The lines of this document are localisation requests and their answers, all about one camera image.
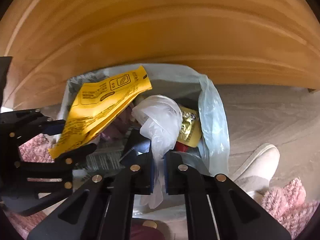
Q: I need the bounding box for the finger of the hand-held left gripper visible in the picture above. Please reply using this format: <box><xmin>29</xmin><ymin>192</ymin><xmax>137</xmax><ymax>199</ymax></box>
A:
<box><xmin>15</xmin><ymin>142</ymin><xmax>98</xmax><ymax>201</ymax></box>
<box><xmin>0</xmin><ymin>108</ymin><xmax>67</xmax><ymax>153</ymax></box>

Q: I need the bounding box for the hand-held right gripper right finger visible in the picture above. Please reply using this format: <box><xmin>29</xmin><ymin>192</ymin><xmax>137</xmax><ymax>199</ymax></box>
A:
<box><xmin>164</xmin><ymin>151</ymin><xmax>292</xmax><ymax>240</ymax></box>

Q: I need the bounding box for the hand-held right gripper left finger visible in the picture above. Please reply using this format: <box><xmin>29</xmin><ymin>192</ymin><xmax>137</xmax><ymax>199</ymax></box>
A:
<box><xmin>27</xmin><ymin>152</ymin><xmax>155</xmax><ymax>240</ymax></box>

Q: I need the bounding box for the red snack packet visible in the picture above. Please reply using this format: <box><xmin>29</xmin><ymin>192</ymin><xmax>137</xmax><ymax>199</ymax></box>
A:
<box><xmin>175</xmin><ymin>141</ymin><xmax>193</xmax><ymax>153</ymax></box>

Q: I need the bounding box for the dark blue box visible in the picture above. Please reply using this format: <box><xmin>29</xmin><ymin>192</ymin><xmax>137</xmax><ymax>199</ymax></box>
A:
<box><xmin>122</xmin><ymin>130</ymin><xmax>152</xmax><ymax>160</ymax></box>

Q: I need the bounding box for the clear plastic container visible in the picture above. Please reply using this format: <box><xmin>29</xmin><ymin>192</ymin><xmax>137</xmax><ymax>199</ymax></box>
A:
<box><xmin>75</xmin><ymin>145</ymin><xmax>125</xmax><ymax>170</ymax></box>

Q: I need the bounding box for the gold yellow snack packet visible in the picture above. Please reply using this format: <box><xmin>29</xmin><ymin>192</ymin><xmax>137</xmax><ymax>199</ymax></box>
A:
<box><xmin>179</xmin><ymin>106</ymin><xmax>202</xmax><ymax>147</ymax></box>

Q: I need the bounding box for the white plastic bag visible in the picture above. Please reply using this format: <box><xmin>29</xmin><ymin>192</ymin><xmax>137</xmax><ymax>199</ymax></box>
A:
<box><xmin>131</xmin><ymin>94</ymin><xmax>183</xmax><ymax>209</ymax></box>

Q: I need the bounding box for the purple cloth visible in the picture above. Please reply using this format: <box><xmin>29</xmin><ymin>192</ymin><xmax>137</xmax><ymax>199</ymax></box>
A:
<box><xmin>100</xmin><ymin>120</ymin><xmax>130</xmax><ymax>143</ymax></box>

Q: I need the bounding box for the yellow wrapper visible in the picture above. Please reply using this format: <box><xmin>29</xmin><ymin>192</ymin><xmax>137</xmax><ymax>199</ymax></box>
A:
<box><xmin>48</xmin><ymin>65</ymin><xmax>153</xmax><ymax>159</ymax></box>

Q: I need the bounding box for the clear plastic bin liner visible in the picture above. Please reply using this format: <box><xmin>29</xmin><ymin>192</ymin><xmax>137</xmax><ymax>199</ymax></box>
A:
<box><xmin>60</xmin><ymin>64</ymin><xmax>230</xmax><ymax>180</ymax></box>

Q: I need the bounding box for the pink fluffy rug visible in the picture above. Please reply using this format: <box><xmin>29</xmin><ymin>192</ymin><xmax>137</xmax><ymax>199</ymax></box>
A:
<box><xmin>5</xmin><ymin>134</ymin><xmax>320</xmax><ymax>239</ymax></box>

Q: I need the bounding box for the wooden bed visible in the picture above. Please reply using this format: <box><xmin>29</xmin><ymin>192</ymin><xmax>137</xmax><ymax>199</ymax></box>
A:
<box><xmin>0</xmin><ymin>0</ymin><xmax>320</xmax><ymax>110</ymax></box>

